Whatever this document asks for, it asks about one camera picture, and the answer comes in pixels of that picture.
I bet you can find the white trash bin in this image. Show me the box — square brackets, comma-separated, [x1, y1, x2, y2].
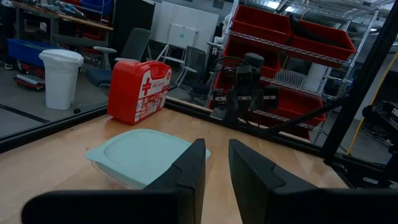
[38, 49, 85, 111]

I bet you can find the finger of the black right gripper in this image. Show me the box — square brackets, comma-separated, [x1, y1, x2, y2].
[224, 89, 241, 124]
[249, 88, 265, 113]

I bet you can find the cluttered side table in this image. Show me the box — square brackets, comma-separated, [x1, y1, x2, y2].
[11, 0, 114, 48]

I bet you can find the red and blue bundle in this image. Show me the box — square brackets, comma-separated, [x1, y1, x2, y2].
[60, 0, 113, 15]

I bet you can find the red first aid kit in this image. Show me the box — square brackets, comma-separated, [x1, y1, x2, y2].
[106, 59, 173, 126]

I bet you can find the teal plastic container lid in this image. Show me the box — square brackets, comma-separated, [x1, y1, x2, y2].
[85, 128, 211, 190]

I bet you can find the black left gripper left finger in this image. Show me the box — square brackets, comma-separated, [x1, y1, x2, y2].
[21, 138, 207, 224]

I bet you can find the clear plastic food container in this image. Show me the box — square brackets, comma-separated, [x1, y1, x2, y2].
[91, 161, 134, 190]

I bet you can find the large blue plastic tub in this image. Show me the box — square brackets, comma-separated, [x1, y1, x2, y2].
[6, 38, 58, 68]

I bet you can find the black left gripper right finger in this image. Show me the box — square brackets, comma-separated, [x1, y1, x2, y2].
[228, 139, 398, 224]

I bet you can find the white folding stand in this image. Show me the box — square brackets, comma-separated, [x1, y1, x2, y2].
[156, 24, 200, 67]

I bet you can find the white wire shelf rack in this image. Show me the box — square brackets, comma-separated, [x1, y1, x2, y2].
[206, 0, 389, 146]

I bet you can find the grey office chair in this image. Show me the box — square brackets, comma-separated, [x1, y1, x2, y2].
[85, 27, 154, 88]

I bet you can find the black aluminium table frame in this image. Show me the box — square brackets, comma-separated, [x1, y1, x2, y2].
[0, 0, 398, 190]

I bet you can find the black mesh office chair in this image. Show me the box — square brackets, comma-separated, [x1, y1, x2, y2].
[176, 45, 213, 96]

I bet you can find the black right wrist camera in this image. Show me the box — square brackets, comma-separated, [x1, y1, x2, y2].
[235, 64, 261, 94]

